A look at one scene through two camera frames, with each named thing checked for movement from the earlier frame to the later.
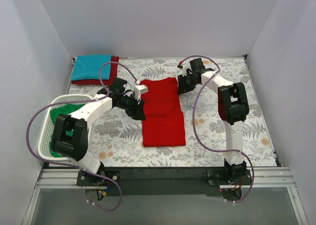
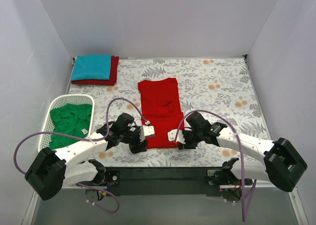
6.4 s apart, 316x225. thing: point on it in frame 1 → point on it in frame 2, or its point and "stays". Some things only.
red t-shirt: [164, 123] stays
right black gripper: [184, 81] → [186, 143]
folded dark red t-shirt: [113, 74] stays
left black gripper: [135, 109] → [138, 145]
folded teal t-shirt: [88, 67] stays
